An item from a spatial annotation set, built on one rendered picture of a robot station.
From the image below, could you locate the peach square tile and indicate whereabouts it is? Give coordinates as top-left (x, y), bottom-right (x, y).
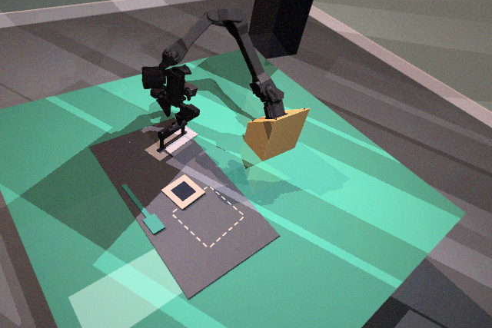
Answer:
top-left (161, 174), bottom-right (205, 210)

